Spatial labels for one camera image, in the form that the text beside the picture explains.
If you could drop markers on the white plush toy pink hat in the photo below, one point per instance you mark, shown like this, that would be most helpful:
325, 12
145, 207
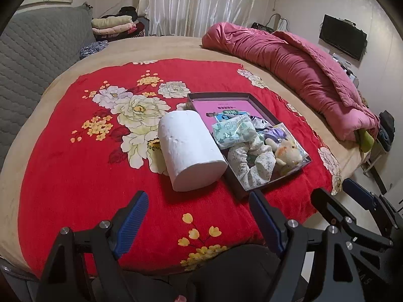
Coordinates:
288, 151

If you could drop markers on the black television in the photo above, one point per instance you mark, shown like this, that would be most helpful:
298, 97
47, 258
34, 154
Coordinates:
343, 36

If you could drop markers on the brown shallow box pink inside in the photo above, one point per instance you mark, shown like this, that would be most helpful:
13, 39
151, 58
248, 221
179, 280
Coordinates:
220, 105

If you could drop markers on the stack of folded clothes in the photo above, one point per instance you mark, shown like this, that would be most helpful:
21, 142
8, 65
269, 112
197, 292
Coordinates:
110, 25

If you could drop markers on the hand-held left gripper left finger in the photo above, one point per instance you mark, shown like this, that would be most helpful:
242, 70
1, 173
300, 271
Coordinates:
133, 223

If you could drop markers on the white curtain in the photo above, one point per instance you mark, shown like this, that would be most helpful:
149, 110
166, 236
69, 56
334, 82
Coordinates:
195, 3

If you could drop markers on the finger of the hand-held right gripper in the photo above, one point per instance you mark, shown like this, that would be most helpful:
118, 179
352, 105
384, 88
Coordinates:
359, 192
327, 204

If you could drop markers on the white tissue roll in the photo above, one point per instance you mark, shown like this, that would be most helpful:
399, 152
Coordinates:
189, 148

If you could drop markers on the black clothing heap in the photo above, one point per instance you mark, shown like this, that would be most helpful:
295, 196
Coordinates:
127, 12

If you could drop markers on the dark clothes pile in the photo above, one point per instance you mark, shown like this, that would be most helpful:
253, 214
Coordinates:
386, 125

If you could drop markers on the black bag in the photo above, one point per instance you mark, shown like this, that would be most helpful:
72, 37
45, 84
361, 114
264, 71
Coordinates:
261, 27

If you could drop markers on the white wall shelf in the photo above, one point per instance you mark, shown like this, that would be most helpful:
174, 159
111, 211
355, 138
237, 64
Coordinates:
344, 66

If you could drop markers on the purple patterned packet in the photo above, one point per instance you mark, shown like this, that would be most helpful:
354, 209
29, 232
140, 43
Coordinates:
277, 132

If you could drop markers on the green tissue packet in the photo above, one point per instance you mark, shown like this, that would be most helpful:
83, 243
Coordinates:
234, 132

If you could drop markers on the red floral blanket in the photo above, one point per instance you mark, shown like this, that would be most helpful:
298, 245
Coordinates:
78, 170

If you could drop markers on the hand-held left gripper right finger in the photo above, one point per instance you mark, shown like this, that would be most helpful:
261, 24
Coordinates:
266, 226

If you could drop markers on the grey quilted headboard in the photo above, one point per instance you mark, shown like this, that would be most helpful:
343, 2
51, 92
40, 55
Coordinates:
37, 56

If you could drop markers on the white star-print scrunchie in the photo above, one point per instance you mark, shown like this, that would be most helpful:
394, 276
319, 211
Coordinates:
248, 163

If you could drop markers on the green cloth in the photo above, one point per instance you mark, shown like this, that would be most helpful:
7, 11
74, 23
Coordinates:
366, 141

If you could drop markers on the dark blue patterned cloth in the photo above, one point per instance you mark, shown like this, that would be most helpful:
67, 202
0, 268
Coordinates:
93, 48

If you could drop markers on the pink quilt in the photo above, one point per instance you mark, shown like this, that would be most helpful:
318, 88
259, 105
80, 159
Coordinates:
283, 56

